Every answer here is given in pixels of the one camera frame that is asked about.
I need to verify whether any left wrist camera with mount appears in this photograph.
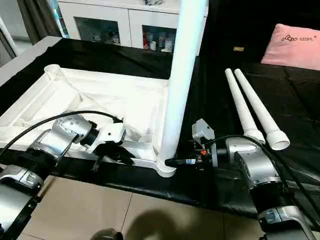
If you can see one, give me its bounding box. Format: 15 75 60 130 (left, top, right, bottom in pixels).
92 121 127 156

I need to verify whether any dark robot foot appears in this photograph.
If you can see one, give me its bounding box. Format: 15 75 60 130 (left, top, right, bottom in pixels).
91 228 124 240

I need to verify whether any white plastic table top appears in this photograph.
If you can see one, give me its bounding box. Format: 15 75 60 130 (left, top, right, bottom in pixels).
0 64 177 178

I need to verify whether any grey curtain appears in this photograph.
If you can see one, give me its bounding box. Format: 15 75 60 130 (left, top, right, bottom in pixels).
17 0 69 45

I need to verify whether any black work mat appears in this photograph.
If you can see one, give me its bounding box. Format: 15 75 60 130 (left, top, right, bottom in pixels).
0 36 320 232

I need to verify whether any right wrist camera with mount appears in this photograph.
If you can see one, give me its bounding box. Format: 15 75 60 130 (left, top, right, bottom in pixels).
192 118 217 152

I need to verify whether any white plastic table leg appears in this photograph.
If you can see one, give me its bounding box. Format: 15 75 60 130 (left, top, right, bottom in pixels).
234 68 291 151
157 0 209 174
224 68 267 146

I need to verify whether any pink pillow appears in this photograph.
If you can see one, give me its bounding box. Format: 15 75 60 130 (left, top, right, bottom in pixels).
260 23 320 71

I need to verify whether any white cabinet with glass doors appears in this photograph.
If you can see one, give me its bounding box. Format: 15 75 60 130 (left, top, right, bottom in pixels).
57 0 207 54

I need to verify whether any black furniture with yellow label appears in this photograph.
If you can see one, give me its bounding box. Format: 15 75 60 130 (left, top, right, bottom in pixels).
202 0 320 66

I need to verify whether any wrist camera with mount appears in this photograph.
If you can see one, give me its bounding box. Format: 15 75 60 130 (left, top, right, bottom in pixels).
92 121 127 156
192 118 217 152

